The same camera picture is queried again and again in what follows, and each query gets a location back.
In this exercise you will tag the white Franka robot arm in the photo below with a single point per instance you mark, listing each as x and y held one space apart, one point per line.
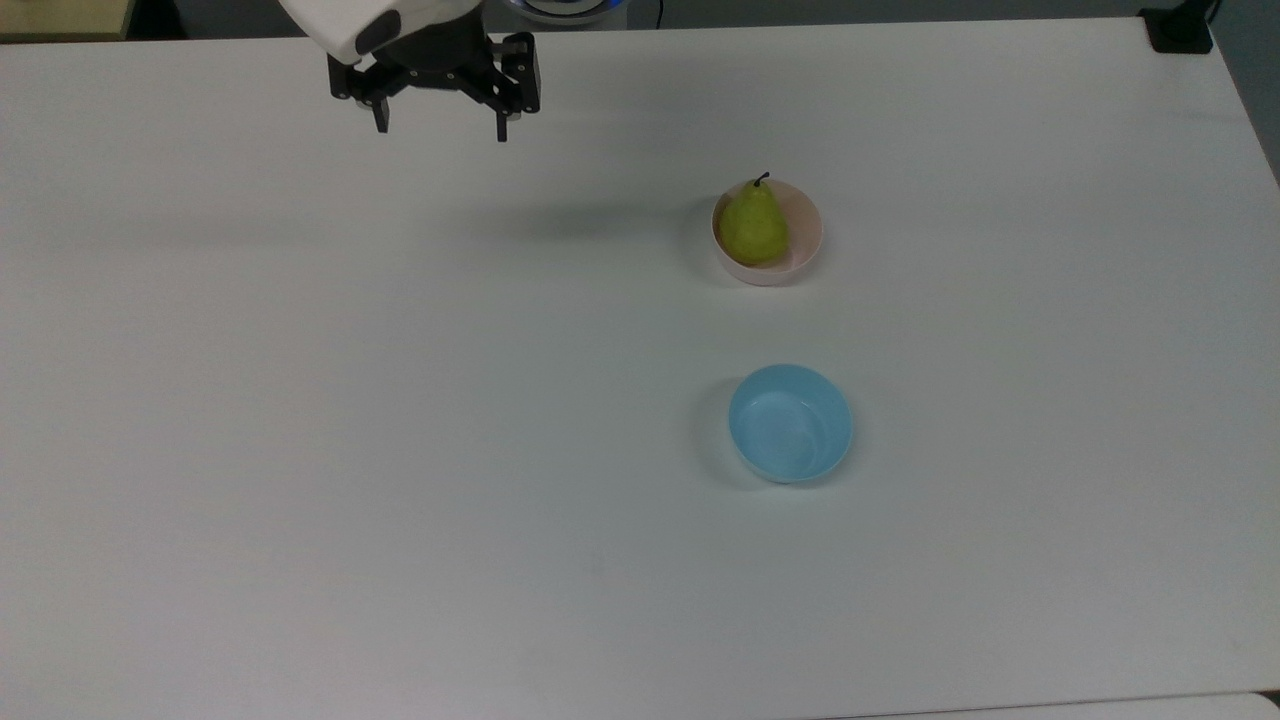
335 20

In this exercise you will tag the pink bowl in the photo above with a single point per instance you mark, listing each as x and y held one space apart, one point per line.
800 245

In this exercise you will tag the black table clamp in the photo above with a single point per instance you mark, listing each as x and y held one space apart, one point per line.
1178 28

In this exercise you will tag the light blue bowl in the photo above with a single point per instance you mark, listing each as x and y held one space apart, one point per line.
790 425

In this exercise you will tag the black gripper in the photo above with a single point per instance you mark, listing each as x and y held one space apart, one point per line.
440 62

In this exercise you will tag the wooden cabinet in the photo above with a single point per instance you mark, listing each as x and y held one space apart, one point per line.
60 18

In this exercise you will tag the green pear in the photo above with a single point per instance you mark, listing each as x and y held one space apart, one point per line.
753 228

